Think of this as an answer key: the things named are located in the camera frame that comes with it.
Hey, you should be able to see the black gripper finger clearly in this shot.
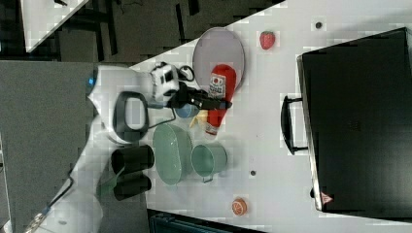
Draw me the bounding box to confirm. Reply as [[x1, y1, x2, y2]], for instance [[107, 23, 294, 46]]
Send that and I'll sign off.
[[190, 89, 208, 98], [193, 99, 232, 110]]

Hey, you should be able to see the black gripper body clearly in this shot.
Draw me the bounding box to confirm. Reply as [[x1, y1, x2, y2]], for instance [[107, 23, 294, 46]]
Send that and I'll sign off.
[[168, 82, 205, 108]]

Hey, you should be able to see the red plush ketchup bottle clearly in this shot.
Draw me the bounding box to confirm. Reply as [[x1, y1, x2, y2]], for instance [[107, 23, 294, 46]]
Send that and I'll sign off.
[[205, 64, 237, 135]]

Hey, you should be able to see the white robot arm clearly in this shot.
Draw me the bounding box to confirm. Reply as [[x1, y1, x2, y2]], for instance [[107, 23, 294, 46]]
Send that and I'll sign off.
[[24, 62, 232, 233]]

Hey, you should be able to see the green oval strainer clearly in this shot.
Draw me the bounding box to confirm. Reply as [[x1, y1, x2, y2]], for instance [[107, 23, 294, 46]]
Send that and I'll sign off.
[[153, 123, 192, 185]]

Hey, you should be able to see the yellow plush banana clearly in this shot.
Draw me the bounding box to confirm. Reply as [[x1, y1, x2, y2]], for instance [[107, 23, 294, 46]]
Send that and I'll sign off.
[[189, 110, 208, 127]]

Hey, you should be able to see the blue bowl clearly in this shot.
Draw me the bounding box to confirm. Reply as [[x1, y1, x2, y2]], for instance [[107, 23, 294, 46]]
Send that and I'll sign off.
[[175, 104, 199, 118]]

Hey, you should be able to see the grey oval plate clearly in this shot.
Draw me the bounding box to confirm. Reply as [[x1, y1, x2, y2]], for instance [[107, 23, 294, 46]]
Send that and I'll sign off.
[[192, 27, 245, 90]]

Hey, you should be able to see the green metal bucket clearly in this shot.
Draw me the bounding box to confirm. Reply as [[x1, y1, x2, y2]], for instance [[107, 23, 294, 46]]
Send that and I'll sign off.
[[190, 142, 227, 183]]

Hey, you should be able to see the red plush strawberry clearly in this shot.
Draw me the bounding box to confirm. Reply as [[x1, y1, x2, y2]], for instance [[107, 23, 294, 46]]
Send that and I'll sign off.
[[259, 31, 276, 50]]

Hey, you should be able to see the lower black cylinder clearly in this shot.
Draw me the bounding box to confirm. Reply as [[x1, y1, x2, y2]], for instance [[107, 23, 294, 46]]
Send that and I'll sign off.
[[114, 175, 152, 201]]

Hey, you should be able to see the orange slice toy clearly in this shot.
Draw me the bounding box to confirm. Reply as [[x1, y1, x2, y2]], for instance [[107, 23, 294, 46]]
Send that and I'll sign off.
[[231, 198, 248, 216]]

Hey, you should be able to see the green spatula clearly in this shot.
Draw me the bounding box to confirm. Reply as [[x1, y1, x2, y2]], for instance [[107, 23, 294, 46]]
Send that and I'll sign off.
[[96, 168, 124, 198]]

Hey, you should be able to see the dark teal crate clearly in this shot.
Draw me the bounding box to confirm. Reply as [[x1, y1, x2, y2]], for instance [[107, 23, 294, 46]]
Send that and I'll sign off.
[[147, 209, 263, 233]]

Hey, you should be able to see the black oven appliance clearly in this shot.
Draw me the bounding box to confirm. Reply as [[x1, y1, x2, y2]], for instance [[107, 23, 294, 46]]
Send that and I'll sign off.
[[297, 27, 412, 222]]

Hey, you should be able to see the white background table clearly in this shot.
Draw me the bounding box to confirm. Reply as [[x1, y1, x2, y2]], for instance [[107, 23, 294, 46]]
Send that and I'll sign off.
[[18, 0, 90, 52]]

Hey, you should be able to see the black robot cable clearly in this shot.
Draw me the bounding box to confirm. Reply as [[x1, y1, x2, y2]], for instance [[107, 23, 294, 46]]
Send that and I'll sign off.
[[147, 64, 196, 130]]

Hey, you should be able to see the black oven door handle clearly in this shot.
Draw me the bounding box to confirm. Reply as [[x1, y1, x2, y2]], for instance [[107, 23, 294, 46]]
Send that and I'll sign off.
[[281, 96, 308, 154]]

